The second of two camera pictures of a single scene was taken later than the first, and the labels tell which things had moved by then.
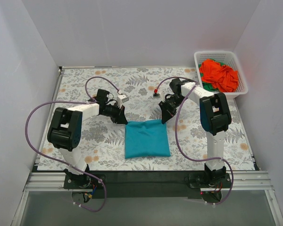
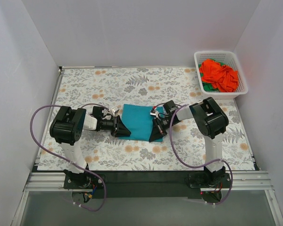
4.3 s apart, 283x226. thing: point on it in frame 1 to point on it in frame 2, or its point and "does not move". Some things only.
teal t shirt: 146,138 to 138,120
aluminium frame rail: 247,181 does not move
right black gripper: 167,108 to 159,125
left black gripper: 119,114 to 116,125
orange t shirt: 222,77 does not move
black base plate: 146,184 does not move
